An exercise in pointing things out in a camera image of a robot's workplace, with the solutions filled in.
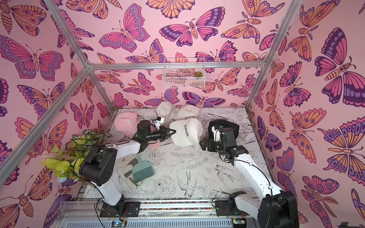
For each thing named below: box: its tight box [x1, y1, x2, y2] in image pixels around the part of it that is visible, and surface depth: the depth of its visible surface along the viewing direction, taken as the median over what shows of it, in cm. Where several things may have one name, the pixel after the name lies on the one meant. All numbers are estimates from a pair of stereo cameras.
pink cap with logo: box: [114, 112, 139, 138], surface depth 105 cm
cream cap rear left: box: [143, 101, 175, 124], surface depth 114 cm
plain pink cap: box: [147, 139, 162, 150], surface depth 82 cm
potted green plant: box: [41, 129, 113, 184], surface depth 71 cm
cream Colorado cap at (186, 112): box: [172, 104, 202, 122], surface depth 112 cm
